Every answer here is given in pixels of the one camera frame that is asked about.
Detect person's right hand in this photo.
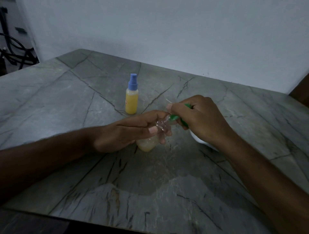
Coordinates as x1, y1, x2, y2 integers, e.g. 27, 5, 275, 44
166, 94, 234, 148

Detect person's left hand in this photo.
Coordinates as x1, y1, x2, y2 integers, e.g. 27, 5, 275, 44
92, 110, 173, 154

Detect small clear bottle white cap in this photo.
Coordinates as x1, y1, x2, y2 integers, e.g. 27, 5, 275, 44
136, 114, 178, 153

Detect large white bottle green pump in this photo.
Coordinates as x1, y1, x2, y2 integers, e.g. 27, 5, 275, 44
168, 103, 220, 152

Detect small clear bottle red label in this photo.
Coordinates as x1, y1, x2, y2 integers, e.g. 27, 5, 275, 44
125, 88, 139, 115

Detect blue spray cap with tube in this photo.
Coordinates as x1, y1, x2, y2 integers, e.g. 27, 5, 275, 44
128, 73, 138, 91

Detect person's left forearm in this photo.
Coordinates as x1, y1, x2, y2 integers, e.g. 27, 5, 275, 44
0, 126, 98, 203

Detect person's right forearm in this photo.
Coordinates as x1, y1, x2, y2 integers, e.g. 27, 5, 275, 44
217, 132, 309, 234

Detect brown wooden door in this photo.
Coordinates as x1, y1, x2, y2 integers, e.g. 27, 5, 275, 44
288, 73, 309, 108

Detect black coiled hose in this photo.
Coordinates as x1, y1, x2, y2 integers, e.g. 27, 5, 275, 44
0, 32, 40, 70

